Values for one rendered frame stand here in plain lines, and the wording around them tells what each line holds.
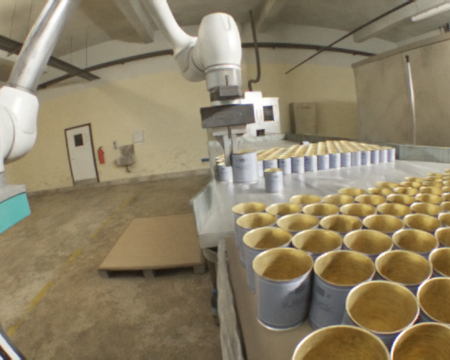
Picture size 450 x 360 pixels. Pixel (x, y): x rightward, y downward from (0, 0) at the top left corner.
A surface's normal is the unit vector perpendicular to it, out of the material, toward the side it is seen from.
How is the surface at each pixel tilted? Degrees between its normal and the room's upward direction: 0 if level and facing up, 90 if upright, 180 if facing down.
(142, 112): 90
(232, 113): 90
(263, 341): 2
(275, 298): 88
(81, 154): 90
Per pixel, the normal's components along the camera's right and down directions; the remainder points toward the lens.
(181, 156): 0.08, 0.21
